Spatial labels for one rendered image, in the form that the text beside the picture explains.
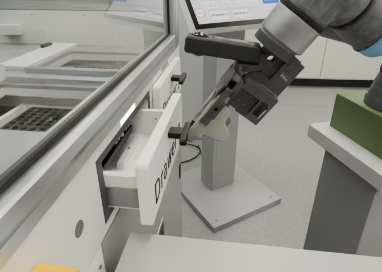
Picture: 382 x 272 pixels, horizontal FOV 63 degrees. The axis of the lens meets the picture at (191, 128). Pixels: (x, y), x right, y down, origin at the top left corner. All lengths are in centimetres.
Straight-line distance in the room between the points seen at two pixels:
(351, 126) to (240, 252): 52
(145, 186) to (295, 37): 29
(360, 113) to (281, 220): 99
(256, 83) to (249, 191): 141
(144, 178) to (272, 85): 24
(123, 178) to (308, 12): 34
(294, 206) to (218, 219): 46
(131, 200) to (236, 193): 137
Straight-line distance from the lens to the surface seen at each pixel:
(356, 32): 52
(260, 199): 182
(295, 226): 175
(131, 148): 63
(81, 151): 41
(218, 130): 51
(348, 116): 93
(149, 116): 68
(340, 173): 98
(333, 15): 48
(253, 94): 48
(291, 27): 46
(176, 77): 84
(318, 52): 366
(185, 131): 54
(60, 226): 39
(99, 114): 44
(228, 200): 178
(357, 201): 95
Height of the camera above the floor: 116
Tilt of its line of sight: 27 degrees down
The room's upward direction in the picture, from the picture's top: straight up
